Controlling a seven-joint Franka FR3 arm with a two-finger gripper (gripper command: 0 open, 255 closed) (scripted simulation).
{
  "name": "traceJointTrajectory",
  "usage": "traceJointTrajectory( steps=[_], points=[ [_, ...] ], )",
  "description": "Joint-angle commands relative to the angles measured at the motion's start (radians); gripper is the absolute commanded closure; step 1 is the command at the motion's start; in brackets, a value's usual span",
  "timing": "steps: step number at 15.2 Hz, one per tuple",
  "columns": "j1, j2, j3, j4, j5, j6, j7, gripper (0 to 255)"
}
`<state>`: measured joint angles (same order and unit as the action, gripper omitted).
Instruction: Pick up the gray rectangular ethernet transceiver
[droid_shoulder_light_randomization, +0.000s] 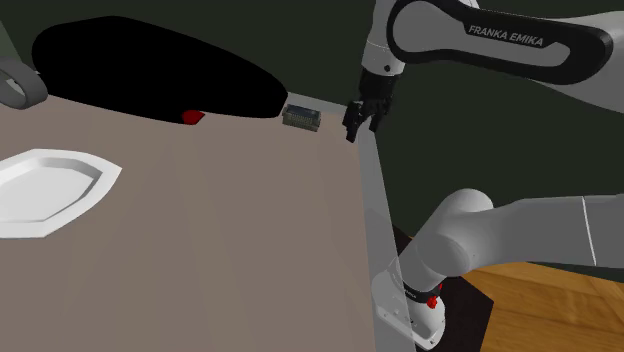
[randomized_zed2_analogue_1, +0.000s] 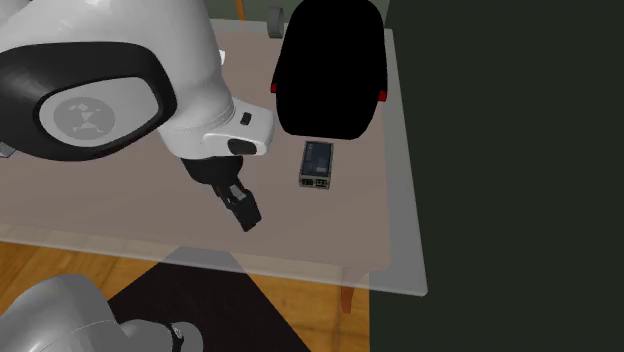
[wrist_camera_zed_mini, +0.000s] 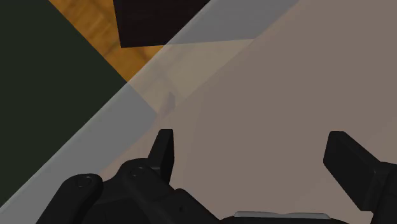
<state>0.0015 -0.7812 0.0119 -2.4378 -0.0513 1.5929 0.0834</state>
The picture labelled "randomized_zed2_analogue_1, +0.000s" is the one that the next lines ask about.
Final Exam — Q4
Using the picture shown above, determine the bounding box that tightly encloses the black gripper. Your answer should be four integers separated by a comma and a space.
180, 154, 263, 233

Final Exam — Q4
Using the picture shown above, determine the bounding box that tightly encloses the grey electronic box with ports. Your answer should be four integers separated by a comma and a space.
297, 140, 336, 191

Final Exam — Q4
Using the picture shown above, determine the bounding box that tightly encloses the pale table with wooden legs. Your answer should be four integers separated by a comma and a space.
0, 18, 430, 315

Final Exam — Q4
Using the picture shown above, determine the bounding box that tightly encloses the dark robot stand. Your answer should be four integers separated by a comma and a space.
106, 246, 313, 352

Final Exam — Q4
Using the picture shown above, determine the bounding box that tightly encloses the black rounded bulky object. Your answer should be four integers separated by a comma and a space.
269, 0, 389, 142

